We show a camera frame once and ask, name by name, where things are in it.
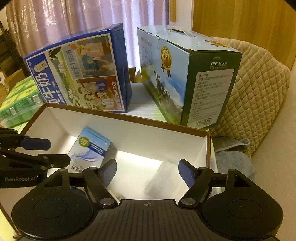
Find grey towel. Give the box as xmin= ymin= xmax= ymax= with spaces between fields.
xmin=211 ymin=137 xmax=257 ymax=183

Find white green milk carton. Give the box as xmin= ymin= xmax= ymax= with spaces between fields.
xmin=136 ymin=25 xmax=243 ymax=130

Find pink curtain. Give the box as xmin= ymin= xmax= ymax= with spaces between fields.
xmin=5 ymin=0 xmax=193 ymax=77

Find brown cardboard box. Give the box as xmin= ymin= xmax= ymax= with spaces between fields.
xmin=9 ymin=103 xmax=212 ymax=202

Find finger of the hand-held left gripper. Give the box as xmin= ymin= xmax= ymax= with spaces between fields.
xmin=0 ymin=149 xmax=71 ymax=171
xmin=0 ymin=127 xmax=52 ymax=151

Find green shrink-wrapped carton pack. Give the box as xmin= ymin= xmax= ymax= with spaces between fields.
xmin=0 ymin=75 xmax=44 ymax=128

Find clear plastic packet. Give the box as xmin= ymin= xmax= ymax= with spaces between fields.
xmin=144 ymin=160 xmax=188 ymax=200

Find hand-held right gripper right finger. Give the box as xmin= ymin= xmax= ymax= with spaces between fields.
xmin=178 ymin=159 xmax=257 ymax=208

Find beige quilted sofa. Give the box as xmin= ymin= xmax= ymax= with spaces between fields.
xmin=209 ymin=37 xmax=292 ymax=158

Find cardboard boxes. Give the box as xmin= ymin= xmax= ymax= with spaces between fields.
xmin=0 ymin=67 xmax=26 ymax=93

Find blue milk carton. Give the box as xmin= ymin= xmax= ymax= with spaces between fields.
xmin=23 ymin=23 xmax=132 ymax=113

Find blue white medicine box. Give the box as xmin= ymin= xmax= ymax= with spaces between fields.
xmin=67 ymin=127 xmax=112 ymax=172

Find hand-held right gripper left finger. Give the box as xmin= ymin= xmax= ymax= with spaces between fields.
xmin=43 ymin=158 xmax=118 ymax=208

